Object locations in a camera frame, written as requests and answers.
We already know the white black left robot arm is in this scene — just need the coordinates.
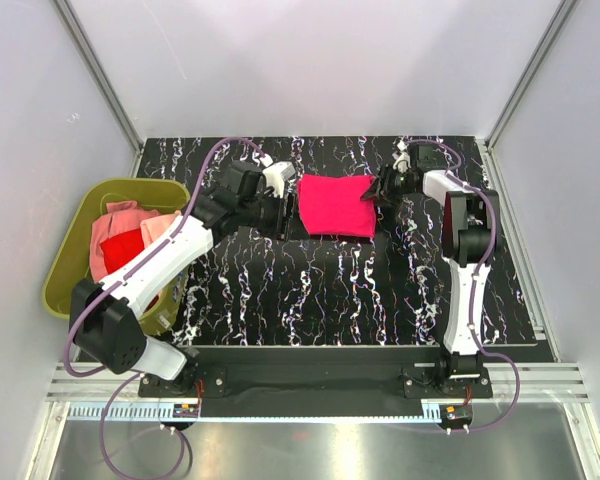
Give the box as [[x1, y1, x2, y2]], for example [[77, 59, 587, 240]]
[[69, 162, 295, 396]]

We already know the olive green plastic bin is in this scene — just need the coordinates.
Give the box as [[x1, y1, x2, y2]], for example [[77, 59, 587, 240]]
[[42, 178, 190, 320]]

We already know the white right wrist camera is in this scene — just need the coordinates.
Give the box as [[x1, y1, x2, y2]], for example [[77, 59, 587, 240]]
[[392, 140, 411, 173]]

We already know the aluminium left frame post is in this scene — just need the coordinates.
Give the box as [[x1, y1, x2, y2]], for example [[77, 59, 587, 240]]
[[51, 0, 144, 154]]

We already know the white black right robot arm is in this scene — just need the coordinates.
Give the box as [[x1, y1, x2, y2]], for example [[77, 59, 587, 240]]
[[362, 139, 501, 397]]

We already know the magenta pink t-shirt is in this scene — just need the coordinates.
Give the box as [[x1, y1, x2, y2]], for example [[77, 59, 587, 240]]
[[297, 174, 377, 239]]

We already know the light pink shirt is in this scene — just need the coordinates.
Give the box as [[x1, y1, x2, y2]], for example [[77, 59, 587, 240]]
[[140, 210, 181, 248]]

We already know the white slotted cable duct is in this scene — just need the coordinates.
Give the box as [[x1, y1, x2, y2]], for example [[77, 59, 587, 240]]
[[68, 401, 442, 425]]

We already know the red folded shirt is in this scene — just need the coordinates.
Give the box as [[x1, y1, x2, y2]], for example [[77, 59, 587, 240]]
[[102, 229, 161, 311]]

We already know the aluminium right frame post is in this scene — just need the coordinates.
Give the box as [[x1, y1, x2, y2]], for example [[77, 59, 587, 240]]
[[483, 0, 581, 151]]

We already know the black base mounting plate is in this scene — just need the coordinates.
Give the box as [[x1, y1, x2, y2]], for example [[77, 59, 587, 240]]
[[137, 342, 554, 419]]

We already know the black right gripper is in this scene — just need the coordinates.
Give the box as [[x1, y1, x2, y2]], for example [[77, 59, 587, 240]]
[[361, 163, 416, 209]]

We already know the salmon pink shirt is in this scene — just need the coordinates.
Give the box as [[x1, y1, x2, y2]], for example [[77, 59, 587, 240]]
[[89, 200, 159, 282]]

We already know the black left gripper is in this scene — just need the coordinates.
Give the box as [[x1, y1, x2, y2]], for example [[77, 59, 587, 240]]
[[239, 189, 310, 243]]

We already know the aluminium frame post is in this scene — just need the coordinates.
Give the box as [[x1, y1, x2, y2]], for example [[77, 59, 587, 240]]
[[51, 0, 144, 154], [483, 0, 581, 151]]

